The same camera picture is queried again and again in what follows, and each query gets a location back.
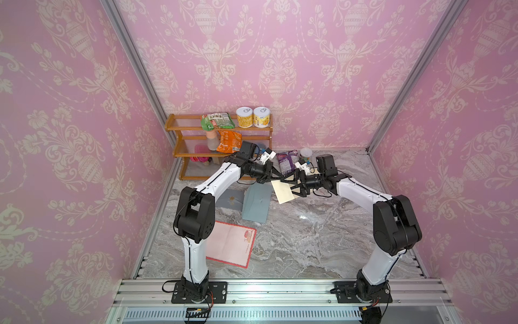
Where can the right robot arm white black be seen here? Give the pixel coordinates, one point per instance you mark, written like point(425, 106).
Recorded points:
point(395, 226)

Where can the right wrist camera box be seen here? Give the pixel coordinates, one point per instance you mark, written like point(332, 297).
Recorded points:
point(304, 166)

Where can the yellow can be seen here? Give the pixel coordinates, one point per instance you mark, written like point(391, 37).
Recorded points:
point(245, 116)
point(261, 117)

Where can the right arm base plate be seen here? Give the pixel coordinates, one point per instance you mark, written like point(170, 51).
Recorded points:
point(360, 292)

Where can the right yellow can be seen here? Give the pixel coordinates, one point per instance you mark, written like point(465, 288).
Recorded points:
point(261, 117)

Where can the cream yellow letter paper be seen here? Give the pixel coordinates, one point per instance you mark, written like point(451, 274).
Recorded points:
point(282, 191)

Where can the orange snack bag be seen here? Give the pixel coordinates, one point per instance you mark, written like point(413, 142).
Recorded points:
point(230, 142)

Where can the green instant noodle cup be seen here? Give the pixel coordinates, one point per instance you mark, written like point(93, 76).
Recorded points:
point(306, 154)

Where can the teal blue envelope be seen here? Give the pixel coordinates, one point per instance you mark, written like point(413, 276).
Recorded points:
point(257, 201)

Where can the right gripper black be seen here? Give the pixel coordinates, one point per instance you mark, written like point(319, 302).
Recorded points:
point(303, 189)

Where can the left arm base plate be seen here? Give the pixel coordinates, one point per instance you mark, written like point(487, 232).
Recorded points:
point(190, 293)

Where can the dark grey envelope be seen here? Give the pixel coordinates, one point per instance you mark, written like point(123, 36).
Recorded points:
point(231, 199)

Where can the left yellow can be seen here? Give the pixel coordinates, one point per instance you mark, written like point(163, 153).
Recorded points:
point(245, 116)

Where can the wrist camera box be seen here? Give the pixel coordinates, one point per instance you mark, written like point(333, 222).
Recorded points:
point(268, 155)
point(304, 166)

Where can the pink item on shelf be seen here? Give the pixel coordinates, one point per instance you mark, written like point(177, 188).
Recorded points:
point(197, 157)

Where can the green snack bag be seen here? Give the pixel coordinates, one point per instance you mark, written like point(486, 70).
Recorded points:
point(216, 121)

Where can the beige bottle on shelf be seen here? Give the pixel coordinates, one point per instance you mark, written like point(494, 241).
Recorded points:
point(212, 140)

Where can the purple snack bag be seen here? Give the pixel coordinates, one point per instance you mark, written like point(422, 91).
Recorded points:
point(287, 161)

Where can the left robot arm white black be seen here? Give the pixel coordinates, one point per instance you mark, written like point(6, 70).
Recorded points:
point(195, 215)

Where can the wooden three-tier shelf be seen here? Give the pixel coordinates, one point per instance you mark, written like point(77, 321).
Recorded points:
point(189, 133)

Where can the aluminium front rail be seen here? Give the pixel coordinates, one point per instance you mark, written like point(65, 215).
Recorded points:
point(282, 292)

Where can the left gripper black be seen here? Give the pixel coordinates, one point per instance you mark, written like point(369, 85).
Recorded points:
point(268, 168)

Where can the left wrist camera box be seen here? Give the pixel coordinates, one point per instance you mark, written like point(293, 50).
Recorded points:
point(268, 155)

